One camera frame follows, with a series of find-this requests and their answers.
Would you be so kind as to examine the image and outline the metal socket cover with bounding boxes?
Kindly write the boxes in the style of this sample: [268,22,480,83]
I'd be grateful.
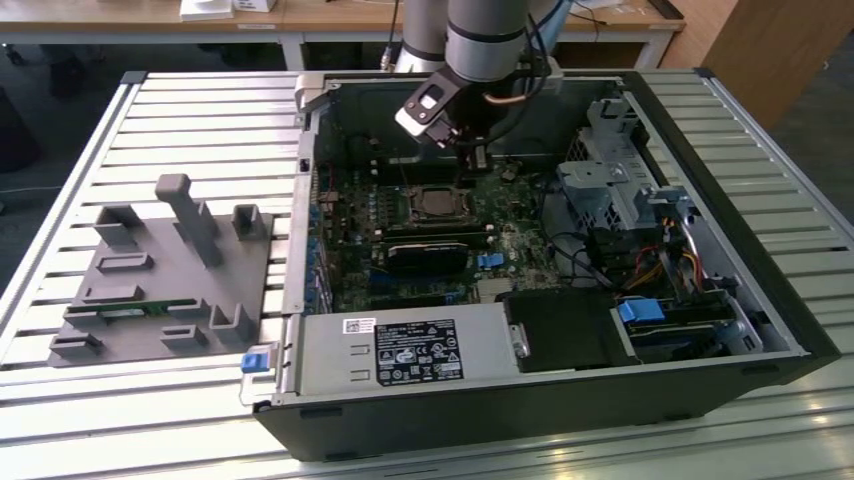
[411,184,474,222]

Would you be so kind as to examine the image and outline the CPU socket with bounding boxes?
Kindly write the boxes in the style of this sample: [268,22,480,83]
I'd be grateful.
[407,182,478,225]

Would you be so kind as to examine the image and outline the black plastic drive cover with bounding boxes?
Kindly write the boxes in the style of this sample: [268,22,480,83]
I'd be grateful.
[499,288,642,375]

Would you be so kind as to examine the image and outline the pale blue teach pendant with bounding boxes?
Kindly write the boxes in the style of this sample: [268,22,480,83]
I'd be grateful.
[536,0,575,49]

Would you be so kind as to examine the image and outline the metal disk bay cage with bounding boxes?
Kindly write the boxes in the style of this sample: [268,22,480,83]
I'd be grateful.
[554,97,688,234]

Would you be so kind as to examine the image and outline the green motherboard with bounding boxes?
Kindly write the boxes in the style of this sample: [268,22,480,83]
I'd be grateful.
[312,159,568,314]

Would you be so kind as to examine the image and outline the graphics card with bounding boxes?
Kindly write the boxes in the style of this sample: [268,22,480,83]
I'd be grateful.
[384,240,470,279]

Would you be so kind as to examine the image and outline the silver chipset heatsink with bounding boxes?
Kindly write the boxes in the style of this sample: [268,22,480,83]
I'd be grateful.
[476,278,520,305]

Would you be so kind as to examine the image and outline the wooden cabinet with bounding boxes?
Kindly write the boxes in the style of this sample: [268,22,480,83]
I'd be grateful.
[659,0,854,131]

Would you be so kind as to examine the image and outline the blue disk carrier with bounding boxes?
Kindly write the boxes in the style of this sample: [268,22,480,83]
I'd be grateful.
[616,298,667,327]

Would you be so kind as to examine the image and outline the silver power supply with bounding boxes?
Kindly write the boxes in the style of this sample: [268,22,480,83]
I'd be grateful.
[283,299,535,396]

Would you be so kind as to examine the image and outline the grey parts rack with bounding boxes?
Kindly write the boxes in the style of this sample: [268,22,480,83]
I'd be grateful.
[49,172,279,369]

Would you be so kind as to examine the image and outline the green RAM stick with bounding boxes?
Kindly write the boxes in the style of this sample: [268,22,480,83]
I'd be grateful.
[65,297,201,319]

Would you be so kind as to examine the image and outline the black PC case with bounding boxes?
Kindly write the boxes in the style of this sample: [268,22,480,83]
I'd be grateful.
[249,68,841,464]

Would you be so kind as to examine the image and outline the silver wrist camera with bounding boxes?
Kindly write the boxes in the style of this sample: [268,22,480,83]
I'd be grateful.
[394,82,462,146]

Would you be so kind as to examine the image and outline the wooden desk white frame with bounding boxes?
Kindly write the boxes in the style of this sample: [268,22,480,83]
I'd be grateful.
[283,0,688,71]
[0,0,305,71]

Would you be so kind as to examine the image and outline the thick black cable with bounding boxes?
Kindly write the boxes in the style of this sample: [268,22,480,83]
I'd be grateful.
[538,179,619,292]

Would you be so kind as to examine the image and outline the yellow red power wires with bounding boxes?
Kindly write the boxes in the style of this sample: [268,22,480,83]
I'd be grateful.
[623,214,712,296]

